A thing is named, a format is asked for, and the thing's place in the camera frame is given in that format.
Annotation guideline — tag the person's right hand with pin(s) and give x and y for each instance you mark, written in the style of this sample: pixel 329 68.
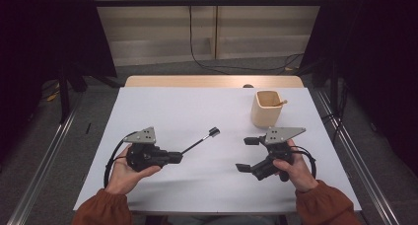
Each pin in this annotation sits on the person's right hand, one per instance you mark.
pixel 300 172

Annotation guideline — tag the black metal stand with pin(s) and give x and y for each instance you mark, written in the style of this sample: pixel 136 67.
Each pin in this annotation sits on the black metal stand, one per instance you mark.
pixel 334 87
pixel 64 96

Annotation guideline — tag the white table sheet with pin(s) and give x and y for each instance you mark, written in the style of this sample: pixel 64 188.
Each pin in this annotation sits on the white table sheet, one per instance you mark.
pixel 184 113

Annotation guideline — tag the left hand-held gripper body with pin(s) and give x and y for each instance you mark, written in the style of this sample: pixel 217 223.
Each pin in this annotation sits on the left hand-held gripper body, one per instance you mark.
pixel 144 156

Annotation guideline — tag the black brush with orange bristles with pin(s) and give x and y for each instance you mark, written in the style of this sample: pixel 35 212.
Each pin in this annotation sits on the black brush with orange bristles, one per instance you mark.
pixel 283 102

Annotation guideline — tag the person's left hand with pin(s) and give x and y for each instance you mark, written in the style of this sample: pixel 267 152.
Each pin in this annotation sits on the person's left hand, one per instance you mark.
pixel 125 177

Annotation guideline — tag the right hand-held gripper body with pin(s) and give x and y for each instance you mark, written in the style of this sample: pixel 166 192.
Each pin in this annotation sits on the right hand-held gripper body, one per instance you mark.
pixel 282 134

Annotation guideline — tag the dark round table fitting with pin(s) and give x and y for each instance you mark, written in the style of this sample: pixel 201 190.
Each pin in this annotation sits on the dark round table fitting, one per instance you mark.
pixel 248 86

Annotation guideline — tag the black curtain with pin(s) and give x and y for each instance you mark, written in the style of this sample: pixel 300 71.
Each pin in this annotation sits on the black curtain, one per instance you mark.
pixel 33 37
pixel 387 54

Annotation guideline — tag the aluminium floor rail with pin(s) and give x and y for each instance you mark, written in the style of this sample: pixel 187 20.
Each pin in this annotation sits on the aluminium floor rail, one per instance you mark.
pixel 46 165
pixel 381 202

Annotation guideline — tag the black horizontal bar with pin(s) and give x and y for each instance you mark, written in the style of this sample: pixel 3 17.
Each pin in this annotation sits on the black horizontal bar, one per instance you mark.
pixel 197 2

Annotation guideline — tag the beige square cup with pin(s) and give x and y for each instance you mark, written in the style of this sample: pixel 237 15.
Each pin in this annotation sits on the beige square cup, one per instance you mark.
pixel 264 116

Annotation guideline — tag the wooden table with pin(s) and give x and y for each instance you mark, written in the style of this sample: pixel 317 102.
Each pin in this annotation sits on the wooden table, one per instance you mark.
pixel 197 81

